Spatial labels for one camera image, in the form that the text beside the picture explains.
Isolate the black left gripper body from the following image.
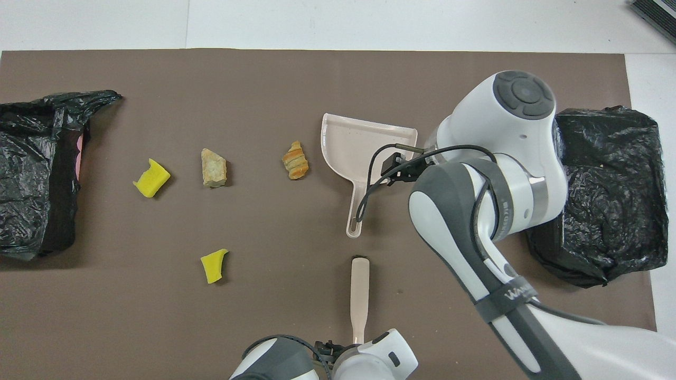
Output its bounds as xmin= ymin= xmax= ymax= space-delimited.
xmin=314 ymin=341 xmax=344 ymax=365

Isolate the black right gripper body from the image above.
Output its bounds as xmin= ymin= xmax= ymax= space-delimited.
xmin=391 ymin=158 xmax=428 ymax=186

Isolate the beige plastic dustpan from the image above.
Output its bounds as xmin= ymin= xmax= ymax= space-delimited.
xmin=321 ymin=112 xmax=418 ymax=239

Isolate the beige hand brush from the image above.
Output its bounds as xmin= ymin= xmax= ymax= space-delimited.
xmin=351 ymin=257 xmax=370 ymax=344

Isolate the striped orange croissant piece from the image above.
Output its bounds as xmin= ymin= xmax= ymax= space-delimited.
xmin=282 ymin=140 xmax=310 ymax=181

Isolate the small yellow sponge piece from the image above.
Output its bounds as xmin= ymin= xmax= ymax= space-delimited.
xmin=200 ymin=249 xmax=229 ymax=284

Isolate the pale angular bread chunk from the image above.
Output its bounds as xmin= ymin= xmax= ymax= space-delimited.
xmin=201 ymin=148 xmax=229 ymax=188

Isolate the large yellow sponge piece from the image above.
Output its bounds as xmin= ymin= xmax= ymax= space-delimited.
xmin=133 ymin=158 xmax=172 ymax=198

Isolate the black trash bag over bin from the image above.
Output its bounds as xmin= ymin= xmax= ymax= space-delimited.
xmin=0 ymin=90 xmax=123 ymax=262
xmin=525 ymin=106 xmax=670 ymax=288

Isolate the brown table mat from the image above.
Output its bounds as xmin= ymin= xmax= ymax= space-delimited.
xmin=0 ymin=49 xmax=658 ymax=380

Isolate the dark ribbed panel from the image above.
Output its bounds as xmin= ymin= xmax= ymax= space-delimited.
xmin=628 ymin=0 xmax=676 ymax=45

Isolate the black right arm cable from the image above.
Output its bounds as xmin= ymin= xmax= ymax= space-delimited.
xmin=355 ymin=142 xmax=608 ymax=325

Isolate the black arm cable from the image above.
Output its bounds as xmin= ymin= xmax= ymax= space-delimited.
xmin=355 ymin=142 xmax=608 ymax=325
xmin=242 ymin=334 xmax=333 ymax=380

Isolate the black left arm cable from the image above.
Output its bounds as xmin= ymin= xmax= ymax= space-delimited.
xmin=242 ymin=334 xmax=333 ymax=380

